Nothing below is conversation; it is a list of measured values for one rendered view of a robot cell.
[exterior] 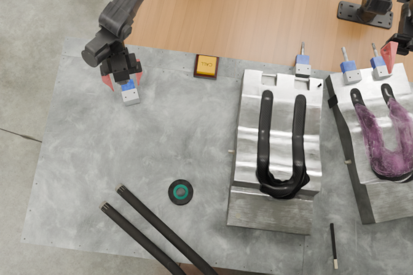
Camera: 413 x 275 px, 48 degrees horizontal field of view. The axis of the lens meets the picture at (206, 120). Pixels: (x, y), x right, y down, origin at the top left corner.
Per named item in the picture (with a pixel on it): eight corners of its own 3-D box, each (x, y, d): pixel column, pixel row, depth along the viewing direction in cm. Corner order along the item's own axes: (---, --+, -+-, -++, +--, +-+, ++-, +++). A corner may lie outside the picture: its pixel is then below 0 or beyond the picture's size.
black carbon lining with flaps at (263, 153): (260, 90, 152) (265, 81, 143) (308, 97, 152) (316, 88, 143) (249, 196, 143) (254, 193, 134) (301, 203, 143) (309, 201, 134)
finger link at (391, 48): (415, 73, 117) (418, 39, 119) (386, 67, 117) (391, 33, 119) (402, 81, 123) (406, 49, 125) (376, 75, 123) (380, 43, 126)
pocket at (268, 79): (260, 75, 155) (262, 70, 151) (275, 77, 155) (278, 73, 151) (259, 88, 154) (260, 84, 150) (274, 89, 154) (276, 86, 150)
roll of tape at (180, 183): (195, 203, 148) (195, 202, 145) (169, 207, 148) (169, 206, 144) (191, 178, 150) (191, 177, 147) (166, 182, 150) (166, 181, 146)
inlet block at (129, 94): (117, 70, 159) (114, 65, 153) (131, 67, 159) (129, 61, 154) (125, 106, 155) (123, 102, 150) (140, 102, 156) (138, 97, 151)
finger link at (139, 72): (147, 89, 143) (141, 66, 137) (123, 94, 142) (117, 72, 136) (143, 76, 148) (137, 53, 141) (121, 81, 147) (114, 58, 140)
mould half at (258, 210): (241, 78, 160) (246, 63, 147) (315, 88, 160) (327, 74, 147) (225, 225, 147) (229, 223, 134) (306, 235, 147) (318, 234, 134)
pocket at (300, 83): (292, 79, 155) (294, 75, 152) (307, 81, 155) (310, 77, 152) (291, 92, 154) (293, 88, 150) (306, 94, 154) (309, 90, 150)
